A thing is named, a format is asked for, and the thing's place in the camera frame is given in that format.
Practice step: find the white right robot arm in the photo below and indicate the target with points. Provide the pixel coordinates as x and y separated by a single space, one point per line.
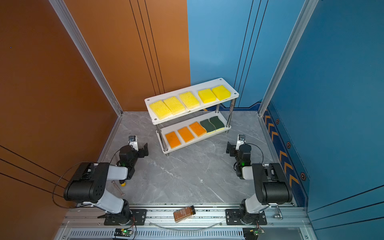
271 187

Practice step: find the green circuit board left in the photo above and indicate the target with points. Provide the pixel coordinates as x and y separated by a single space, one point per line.
123 233

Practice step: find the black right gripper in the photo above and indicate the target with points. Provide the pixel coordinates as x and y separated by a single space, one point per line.
232 148

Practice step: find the thin yellow sponge sheet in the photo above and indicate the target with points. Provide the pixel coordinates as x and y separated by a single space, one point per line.
161 110

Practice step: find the orange sponge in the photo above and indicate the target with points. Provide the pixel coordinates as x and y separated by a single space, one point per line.
197 129
173 140
186 134

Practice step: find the red-handled ratchet tool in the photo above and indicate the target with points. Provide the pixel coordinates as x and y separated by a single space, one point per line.
279 212

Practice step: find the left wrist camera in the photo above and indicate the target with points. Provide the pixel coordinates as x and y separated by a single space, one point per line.
133 142

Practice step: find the aluminium front rail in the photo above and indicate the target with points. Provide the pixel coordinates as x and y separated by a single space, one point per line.
209 223

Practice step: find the aluminium corner post left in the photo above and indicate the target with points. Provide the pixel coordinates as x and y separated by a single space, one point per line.
74 32

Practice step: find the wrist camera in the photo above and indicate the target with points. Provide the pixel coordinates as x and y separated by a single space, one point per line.
133 142
241 139

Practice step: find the yellow sponge top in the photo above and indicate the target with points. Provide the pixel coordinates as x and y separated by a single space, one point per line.
221 92

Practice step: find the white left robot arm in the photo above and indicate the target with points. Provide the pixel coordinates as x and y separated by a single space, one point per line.
88 186

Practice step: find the green yellow sponge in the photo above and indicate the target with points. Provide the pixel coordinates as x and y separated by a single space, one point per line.
218 124
208 126

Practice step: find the brown spice jar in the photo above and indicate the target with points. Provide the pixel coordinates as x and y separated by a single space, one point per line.
184 213

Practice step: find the yellow sponge bottom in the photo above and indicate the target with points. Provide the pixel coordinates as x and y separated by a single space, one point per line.
189 100

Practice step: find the aluminium corner post right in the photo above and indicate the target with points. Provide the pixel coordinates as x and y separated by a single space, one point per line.
295 36

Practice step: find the aluminium corner post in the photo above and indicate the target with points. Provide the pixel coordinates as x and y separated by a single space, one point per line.
295 36
74 32

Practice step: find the green circuit board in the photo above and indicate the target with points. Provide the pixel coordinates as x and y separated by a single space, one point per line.
123 233
252 233

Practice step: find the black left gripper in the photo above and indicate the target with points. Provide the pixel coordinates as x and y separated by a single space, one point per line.
141 151

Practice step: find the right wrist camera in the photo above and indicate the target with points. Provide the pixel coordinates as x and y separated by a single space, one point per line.
241 139

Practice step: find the green circuit board right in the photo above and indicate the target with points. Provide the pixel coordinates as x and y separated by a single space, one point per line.
252 233

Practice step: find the white two-tier metal shelf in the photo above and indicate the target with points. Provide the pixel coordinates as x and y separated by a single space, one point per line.
205 111

